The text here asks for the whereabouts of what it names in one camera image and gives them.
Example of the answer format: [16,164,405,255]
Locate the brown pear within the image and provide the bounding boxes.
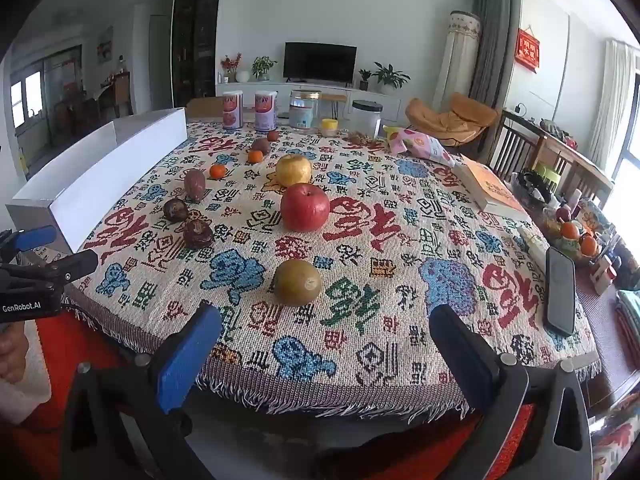
[273,259,323,307]

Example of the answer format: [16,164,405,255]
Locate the orange lounge chair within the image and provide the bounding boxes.
[405,91,501,147]

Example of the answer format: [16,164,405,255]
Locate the white curtain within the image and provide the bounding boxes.
[590,39,640,171]

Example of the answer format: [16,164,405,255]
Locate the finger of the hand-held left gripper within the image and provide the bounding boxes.
[0,248,100,292]
[0,225,57,256]

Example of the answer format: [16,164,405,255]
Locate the covered standing air conditioner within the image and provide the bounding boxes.
[432,10,483,111]

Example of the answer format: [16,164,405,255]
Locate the floral pink snack bag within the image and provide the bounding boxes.
[383,126,457,167]

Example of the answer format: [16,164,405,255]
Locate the dark passion fruit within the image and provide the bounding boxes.
[163,198,189,223]
[182,220,216,250]

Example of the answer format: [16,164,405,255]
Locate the red flower plant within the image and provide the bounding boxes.
[220,53,243,83]

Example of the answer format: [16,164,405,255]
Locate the glass jar with gold lid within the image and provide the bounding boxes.
[288,89,321,134]

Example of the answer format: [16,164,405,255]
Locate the dark glass cabinet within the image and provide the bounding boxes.
[171,0,224,102]

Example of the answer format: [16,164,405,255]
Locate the person's red pants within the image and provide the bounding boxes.
[15,305,536,480]

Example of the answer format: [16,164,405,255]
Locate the wooden dining chair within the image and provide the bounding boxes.
[98,71,134,118]

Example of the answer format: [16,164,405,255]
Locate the fruit bowl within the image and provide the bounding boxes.
[542,205,608,265]

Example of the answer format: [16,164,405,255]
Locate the red wall hanging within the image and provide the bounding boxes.
[517,28,542,74]

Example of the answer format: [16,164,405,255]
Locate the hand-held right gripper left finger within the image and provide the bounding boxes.
[60,302,224,480]

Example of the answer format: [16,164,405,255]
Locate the pink tin can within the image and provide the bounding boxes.
[222,90,244,129]
[254,91,277,133]

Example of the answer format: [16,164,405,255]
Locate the orange book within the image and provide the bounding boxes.
[451,155,530,215]

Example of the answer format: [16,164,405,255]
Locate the black smartphone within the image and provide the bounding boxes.
[545,246,577,338]

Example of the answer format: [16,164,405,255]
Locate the wooden armchair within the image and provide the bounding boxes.
[487,109,615,206]

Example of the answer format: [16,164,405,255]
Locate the wooden bench with metal legs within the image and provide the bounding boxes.
[320,93,348,120]

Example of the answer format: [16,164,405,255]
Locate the clear jar with black lid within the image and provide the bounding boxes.
[350,100,384,139]

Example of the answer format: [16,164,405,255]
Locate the white cardboard box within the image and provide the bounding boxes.
[5,107,189,256]

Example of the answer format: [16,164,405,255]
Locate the red apple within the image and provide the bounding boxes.
[280,183,331,233]

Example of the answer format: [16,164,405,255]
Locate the leafy potted plant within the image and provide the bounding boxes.
[373,62,412,95]

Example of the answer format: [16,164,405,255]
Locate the person's left forearm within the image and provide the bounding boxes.
[0,317,53,423]

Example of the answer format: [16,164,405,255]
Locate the wall painting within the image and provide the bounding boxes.
[97,27,114,64]

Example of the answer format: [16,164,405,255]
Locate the green potted plant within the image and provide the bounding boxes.
[251,56,278,81]

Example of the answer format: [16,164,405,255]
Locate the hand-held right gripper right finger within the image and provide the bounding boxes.
[428,304,594,480]

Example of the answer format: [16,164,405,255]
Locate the brown cardboard box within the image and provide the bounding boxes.
[186,96,225,122]

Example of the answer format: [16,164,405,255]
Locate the black television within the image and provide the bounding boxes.
[283,41,358,83]

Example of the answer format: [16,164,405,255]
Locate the white television cabinet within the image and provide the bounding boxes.
[216,79,417,122]

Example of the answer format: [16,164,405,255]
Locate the yellow apple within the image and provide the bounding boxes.
[275,154,313,187]

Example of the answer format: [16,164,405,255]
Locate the printed woven blanket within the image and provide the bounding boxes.
[65,119,602,422]

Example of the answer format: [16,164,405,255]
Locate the white tube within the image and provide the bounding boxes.
[517,225,549,273]

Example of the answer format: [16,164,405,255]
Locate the grey curtain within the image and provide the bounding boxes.
[469,0,522,108]

